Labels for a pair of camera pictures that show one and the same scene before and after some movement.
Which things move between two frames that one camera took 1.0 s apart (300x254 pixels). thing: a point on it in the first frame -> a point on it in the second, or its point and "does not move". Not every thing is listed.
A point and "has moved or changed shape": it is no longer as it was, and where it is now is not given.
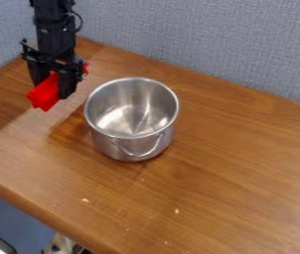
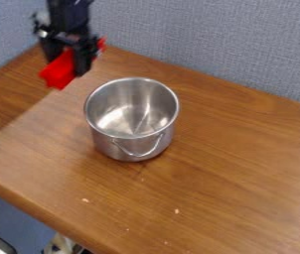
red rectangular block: (47, 91) has moved or changed shape
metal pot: (130, 112) does not move
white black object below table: (60, 245) does not move
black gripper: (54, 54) -> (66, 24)
